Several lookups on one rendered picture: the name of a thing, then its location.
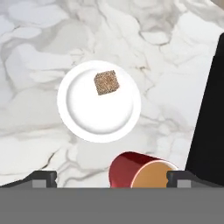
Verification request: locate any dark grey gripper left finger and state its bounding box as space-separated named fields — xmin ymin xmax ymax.
xmin=2 ymin=171 xmax=58 ymax=189

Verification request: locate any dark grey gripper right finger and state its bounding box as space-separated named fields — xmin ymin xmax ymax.
xmin=166 ymin=170 xmax=223 ymax=189

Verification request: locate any red cup of coffee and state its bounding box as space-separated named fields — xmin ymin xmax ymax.
xmin=108 ymin=150 xmax=179 ymax=189

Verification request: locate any brown sugar cube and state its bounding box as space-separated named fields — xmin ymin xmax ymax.
xmin=94 ymin=69 xmax=121 ymax=96

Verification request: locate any white saucer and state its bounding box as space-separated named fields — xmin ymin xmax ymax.
xmin=57 ymin=59 xmax=143 ymax=144

